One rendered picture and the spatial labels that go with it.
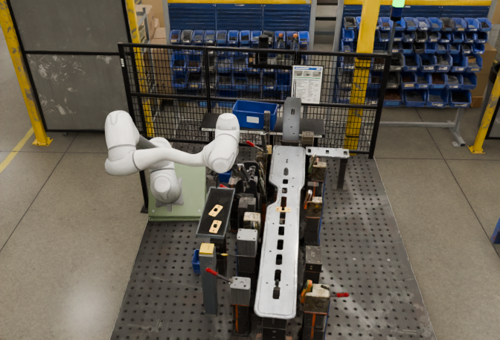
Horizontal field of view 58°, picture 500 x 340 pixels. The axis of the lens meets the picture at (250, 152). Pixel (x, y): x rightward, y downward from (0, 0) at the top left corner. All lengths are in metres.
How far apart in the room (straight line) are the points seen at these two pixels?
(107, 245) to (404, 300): 2.37
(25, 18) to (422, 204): 4.05
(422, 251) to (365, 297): 1.45
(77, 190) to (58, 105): 1.02
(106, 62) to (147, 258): 2.45
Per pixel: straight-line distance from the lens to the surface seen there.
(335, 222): 3.00
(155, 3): 6.82
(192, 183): 2.98
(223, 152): 1.84
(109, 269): 3.77
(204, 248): 2.16
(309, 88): 3.29
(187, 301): 2.56
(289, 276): 2.26
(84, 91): 4.94
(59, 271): 3.88
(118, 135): 2.25
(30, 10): 4.81
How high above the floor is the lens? 2.71
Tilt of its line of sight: 34 degrees down
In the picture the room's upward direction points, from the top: straight up
